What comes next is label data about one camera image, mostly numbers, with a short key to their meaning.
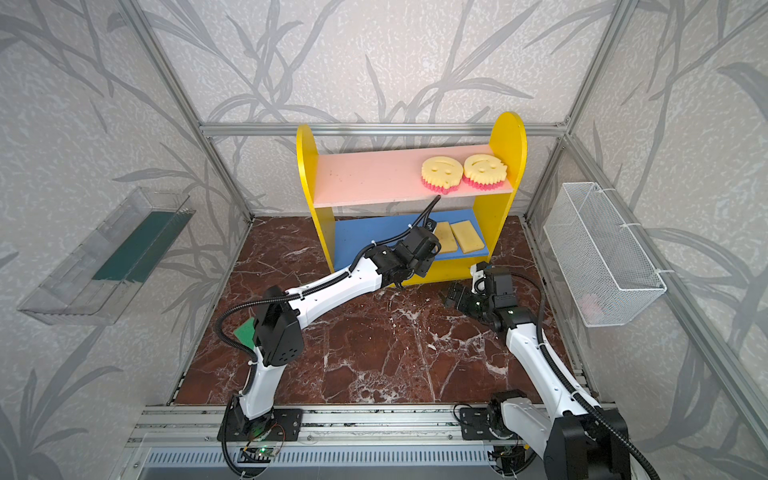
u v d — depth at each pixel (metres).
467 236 0.94
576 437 0.39
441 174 0.70
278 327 0.49
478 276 0.77
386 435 0.73
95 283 0.64
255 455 0.72
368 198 0.69
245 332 0.90
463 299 0.72
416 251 0.64
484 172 0.70
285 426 0.73
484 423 0.74
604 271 0.62
